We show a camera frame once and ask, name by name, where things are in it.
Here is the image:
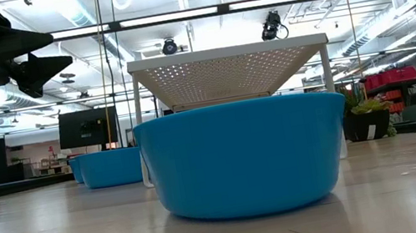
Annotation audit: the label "black monitor on stand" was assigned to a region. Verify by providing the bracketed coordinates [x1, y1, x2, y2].
[54, 104, 124, 159]

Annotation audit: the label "round black ceiling fixture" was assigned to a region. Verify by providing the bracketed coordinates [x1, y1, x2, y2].
[160, 36, 180, 57]

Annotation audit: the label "white perforated metal shelf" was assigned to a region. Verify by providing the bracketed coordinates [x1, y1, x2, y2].
[122, 28, 350, 194]

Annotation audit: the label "potted succulent in black pot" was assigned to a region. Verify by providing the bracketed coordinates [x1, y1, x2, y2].
[337, 79, 399, 145]

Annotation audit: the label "red storage bins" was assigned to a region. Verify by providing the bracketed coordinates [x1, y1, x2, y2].
[362, 64, 416, 92]

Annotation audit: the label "black hanging cable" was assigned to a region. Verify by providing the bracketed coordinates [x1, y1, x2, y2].
[108, 0, 140, 147]

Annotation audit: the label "black aluminium rig frame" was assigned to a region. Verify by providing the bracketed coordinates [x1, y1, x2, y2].
[0, 0, 416, 208]

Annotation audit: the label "black overhead camera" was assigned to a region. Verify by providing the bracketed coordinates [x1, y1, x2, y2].
[257, 8, 292, 44]

